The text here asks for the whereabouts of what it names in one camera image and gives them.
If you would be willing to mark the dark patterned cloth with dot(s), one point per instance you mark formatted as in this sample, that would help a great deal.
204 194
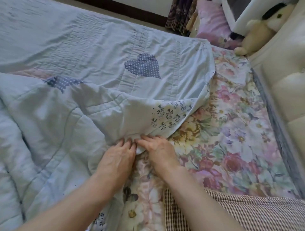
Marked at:
180 16

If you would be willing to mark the person's left forearm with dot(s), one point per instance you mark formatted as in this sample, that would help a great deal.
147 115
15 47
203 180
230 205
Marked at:
71 204

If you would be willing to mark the person's left hand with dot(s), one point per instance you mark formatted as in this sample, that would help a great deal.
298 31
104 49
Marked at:
116 159

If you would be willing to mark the light blue patchwork quilt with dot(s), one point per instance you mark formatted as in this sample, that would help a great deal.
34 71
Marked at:
95 83

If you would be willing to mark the white board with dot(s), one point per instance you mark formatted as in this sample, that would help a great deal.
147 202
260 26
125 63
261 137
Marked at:
245 12

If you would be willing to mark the checkered trousers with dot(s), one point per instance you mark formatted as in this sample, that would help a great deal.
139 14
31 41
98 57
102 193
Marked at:
250 214

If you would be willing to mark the cream plush toy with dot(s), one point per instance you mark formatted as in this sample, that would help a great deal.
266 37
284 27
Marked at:
264 26

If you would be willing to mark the cream tufted headboard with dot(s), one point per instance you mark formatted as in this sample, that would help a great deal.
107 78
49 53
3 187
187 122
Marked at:
283 78

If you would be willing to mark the person's right fingers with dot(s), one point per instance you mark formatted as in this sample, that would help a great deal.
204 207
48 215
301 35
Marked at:
145 141

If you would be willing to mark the person's left fingers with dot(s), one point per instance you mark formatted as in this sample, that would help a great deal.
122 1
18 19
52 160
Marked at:
127 145

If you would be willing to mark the person's right hand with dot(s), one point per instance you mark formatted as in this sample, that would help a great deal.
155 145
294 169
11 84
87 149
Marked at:
159 150

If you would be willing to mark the pink floral pillow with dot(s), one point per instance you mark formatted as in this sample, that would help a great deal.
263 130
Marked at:
214 26

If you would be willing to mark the floral bed sheet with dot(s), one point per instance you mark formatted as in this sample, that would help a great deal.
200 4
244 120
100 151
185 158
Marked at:
226 138

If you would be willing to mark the person's right forearm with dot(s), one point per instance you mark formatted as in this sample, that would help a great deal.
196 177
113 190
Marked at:
197 200

